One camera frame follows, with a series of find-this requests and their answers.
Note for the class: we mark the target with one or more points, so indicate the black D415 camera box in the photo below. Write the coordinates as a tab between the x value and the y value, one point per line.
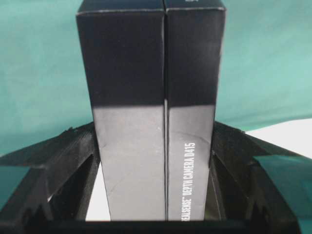
152	69

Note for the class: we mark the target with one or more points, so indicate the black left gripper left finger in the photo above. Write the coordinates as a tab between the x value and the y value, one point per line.
49	181

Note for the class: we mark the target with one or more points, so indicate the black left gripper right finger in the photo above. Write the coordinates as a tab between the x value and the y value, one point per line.
257	187

